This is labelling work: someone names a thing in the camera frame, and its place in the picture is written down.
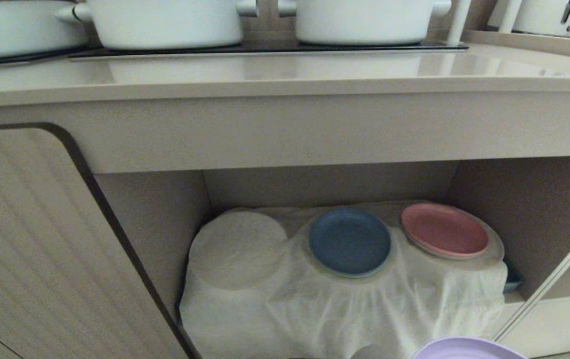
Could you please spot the blue plate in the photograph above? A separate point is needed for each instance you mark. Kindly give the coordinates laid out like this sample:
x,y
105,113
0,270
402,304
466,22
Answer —
x,y
350,242

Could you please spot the pink plate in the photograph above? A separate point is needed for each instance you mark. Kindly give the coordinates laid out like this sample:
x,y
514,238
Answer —
x,y
444,230

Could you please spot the lilac plate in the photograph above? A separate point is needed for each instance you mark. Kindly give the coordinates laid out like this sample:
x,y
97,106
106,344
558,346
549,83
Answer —
x,y
467,349

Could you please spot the white cloth cover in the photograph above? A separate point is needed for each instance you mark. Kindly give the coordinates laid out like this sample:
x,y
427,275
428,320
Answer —
x,y
275,309

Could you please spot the black induction cooktop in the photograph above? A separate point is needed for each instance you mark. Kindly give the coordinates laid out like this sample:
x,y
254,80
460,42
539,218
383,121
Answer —
x,y
265,48

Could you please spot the white cooking pot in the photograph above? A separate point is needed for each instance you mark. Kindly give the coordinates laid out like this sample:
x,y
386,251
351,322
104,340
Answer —
x,y
165,25
364,22

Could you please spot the dark blue-grey dish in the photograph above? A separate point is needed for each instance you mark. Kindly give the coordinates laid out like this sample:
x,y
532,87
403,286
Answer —
x,y
512,280

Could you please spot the beige ribbed cabinet door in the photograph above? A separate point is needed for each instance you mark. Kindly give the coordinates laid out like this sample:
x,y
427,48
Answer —
x,y
41,249

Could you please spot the white shallow pan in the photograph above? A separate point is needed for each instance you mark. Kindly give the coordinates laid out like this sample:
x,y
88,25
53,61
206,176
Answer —
x,y
11,30

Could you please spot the white toaster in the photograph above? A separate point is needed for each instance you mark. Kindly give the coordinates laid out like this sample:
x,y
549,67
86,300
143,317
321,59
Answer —
x,y
554,17

